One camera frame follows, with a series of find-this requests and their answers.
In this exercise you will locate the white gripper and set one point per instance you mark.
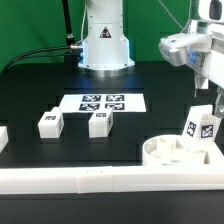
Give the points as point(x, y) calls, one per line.
point(201, 47)

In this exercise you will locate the white round stool seat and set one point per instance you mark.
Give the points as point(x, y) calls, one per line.
point(173, 150)

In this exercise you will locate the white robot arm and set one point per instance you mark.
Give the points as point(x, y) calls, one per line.
point(106, 49)

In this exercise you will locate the white marker sheet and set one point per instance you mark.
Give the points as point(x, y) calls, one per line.
point(84, 103)

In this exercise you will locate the black vertical pole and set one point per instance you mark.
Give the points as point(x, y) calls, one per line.
point(68, 59)

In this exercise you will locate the white U-shaped fence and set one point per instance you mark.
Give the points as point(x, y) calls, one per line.
point(209, 176)

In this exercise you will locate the white block left edge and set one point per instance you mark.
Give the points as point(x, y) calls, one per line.
point(3, 137)

